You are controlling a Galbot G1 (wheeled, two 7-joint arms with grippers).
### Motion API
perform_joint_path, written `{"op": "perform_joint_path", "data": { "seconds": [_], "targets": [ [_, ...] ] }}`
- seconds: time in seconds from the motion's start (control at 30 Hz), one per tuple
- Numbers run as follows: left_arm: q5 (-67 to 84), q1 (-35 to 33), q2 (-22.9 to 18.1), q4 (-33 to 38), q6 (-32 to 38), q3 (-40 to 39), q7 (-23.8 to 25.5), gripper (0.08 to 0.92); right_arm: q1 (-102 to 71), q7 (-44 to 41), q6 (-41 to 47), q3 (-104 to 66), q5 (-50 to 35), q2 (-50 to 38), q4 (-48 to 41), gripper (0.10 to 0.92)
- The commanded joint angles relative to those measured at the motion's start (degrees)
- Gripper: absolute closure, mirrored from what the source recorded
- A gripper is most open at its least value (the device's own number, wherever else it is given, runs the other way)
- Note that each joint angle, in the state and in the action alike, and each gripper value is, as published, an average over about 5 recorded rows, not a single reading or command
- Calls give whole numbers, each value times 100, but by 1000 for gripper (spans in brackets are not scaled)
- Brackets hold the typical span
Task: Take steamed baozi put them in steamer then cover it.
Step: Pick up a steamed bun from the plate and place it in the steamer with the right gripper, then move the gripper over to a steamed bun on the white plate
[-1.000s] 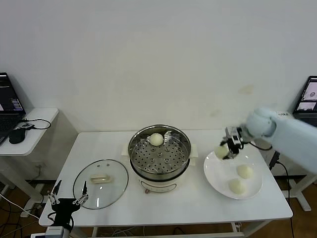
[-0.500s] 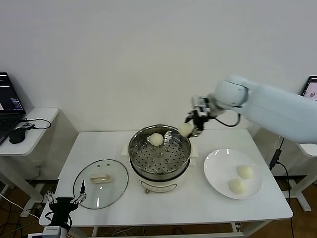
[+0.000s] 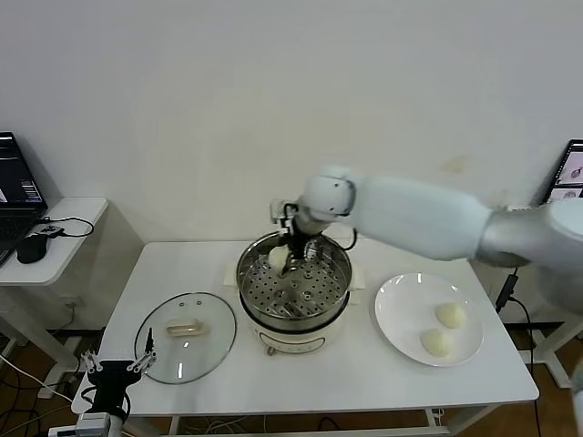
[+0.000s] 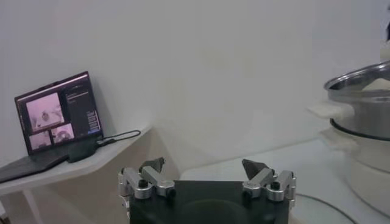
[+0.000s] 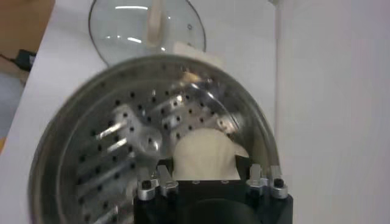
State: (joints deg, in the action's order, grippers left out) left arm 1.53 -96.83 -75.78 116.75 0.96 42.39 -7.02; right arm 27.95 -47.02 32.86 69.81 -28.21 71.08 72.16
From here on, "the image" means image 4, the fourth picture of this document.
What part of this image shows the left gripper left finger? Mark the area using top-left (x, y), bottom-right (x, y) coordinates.
top-left (118, 156), bottom-right (177, 200)

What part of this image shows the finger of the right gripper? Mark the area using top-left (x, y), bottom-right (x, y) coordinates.
top-left (385, 4), bottom-right (390, 42)

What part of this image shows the white side table with mouse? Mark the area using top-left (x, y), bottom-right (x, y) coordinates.
top-left (0, 125), bottom-right (153, 224)

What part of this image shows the white steamed baozi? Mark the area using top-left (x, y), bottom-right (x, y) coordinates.
top-left (361, 77), bottom-right (390, 91)

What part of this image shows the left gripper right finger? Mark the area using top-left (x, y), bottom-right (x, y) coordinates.
top-left (241, 158), bottom-right (297, 202)

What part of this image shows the stainless steel steamer basket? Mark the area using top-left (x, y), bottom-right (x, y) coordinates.
top-left (307, 60), bottom-right (390, 141)

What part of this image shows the black laptop with dark screen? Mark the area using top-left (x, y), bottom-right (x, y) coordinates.
top-left (0, 71), bottom-right (104, 184)

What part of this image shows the black looped laptop cable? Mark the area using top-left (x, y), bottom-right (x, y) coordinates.
top-left (96, 130), bottom-right (142, 147)

